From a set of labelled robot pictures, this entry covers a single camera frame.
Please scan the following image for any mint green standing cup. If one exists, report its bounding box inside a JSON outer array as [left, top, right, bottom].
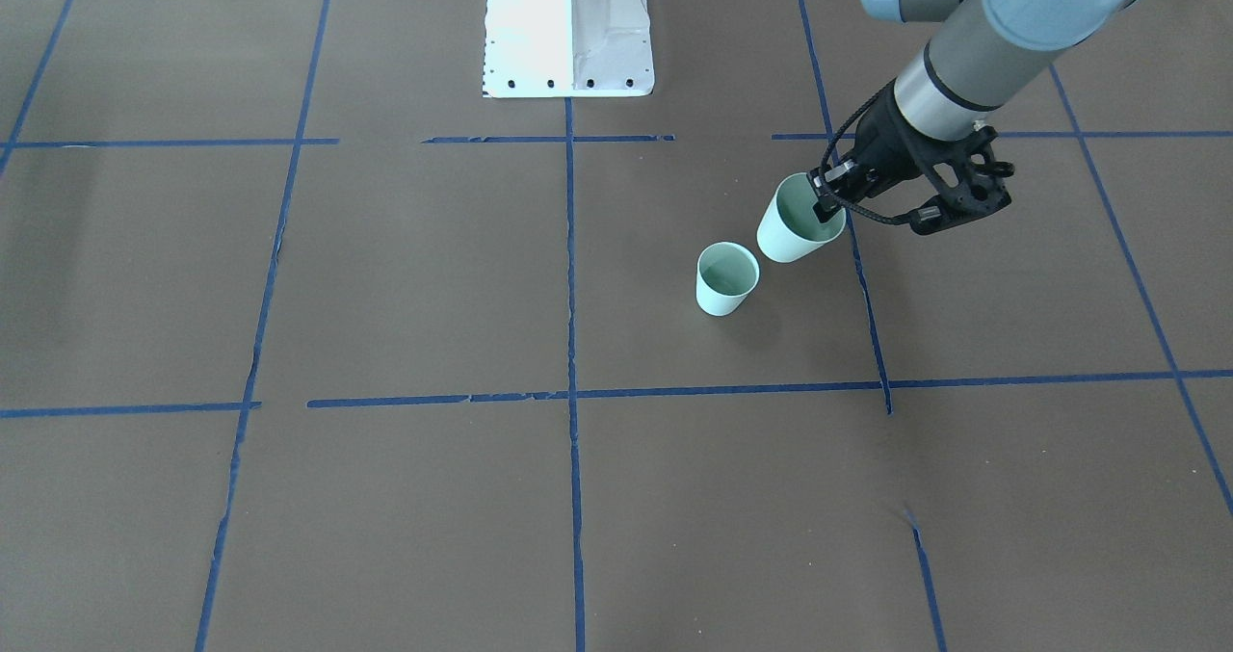
[[695, 242, 761, 317]]

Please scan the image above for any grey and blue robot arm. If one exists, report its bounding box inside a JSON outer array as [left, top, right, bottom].
[[808, 0, 1141, 235]]

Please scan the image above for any mint green cup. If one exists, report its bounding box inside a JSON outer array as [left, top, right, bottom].
[[756, 173, 850, 263], [695, 242, 761, 317]]

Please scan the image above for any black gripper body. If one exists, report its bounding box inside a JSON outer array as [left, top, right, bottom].
[[811, 105, 924, 200]]

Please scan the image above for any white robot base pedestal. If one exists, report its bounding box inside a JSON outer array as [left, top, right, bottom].
[[482, 0, 656, 99]]

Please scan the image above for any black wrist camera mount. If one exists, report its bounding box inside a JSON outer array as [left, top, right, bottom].
[[907, 124, 1014, 235]]

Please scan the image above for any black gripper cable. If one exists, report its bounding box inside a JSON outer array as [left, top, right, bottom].
[[819, 79, 916, 226]]

